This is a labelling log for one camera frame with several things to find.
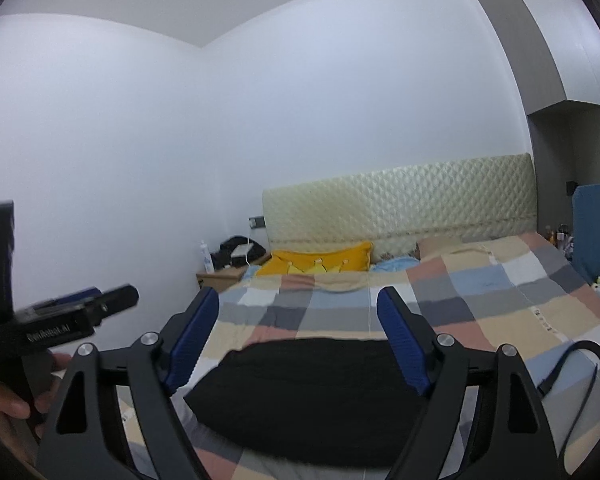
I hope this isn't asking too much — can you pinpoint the wall power outlet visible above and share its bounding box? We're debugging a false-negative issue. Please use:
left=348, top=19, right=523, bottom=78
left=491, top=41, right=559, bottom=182
left=249, top=216, right=265, bottom=230

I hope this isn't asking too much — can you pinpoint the blue fabric chair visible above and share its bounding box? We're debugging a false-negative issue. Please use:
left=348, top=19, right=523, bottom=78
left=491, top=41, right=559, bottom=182
left=572, top=184, right=600, bottom=284

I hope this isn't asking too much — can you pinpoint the wooden nightstand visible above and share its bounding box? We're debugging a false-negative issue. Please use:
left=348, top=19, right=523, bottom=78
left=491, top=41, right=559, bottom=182
left=196, top=254, right=271, bottom=292

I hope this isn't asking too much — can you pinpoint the person's left hand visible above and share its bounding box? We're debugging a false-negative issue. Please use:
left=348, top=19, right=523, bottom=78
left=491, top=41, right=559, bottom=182
left=0, top=353, right=72, bottom=440

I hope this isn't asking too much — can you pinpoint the yellow crown pillow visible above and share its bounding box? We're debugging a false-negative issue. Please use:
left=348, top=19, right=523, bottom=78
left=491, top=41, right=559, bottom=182
left=256, top=242, right=374, bottom=276

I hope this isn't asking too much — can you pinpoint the light blue pillow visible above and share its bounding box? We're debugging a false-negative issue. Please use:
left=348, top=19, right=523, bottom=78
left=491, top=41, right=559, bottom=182
left=370, top=256, right=420, bottom=273

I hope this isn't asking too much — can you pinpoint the white spray bottle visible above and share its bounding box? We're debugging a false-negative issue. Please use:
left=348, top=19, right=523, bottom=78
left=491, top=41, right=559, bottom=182
left=200, top=240, right=215, bottom=274

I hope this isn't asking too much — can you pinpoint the black strap belt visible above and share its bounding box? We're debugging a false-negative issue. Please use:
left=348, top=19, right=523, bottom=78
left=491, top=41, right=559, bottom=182
left=535, top=339, right=600, bottom=476

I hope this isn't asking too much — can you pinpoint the plaid patchwork duvet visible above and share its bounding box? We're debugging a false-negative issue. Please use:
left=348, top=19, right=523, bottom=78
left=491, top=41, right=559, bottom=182
left=193, top=233, right=600, bottom=468

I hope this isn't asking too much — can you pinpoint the black puffer jacket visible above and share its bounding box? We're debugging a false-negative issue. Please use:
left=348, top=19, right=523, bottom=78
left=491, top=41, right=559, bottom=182
left=185, top=338, right=428, bottom=469

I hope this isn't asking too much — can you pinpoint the cream quilted headboard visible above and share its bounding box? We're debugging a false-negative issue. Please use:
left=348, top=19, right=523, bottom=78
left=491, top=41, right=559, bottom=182
left=262, top=153, right=538, bottom=259

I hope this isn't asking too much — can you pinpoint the grey wardrobe cabinet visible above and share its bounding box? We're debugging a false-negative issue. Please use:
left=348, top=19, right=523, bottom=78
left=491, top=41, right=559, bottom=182
left=478, top=0, right=600, bottom=230

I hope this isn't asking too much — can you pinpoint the black bag on nightstand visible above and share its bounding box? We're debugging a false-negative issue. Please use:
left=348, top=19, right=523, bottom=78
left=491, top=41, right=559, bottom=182
left=211, top=235, right=266, bottom=270

